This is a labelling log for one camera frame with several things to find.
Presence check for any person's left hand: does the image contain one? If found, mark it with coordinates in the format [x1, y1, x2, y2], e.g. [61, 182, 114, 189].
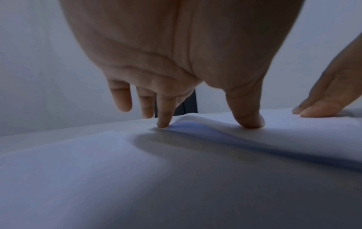
[59, 0, 306, 129]

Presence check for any person's right hand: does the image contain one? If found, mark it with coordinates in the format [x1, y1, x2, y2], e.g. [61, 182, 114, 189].
[291, 33, 362, 118]

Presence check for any black wardrobe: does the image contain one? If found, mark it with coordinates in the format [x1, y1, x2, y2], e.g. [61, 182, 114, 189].
[154, 88, 199, 118]

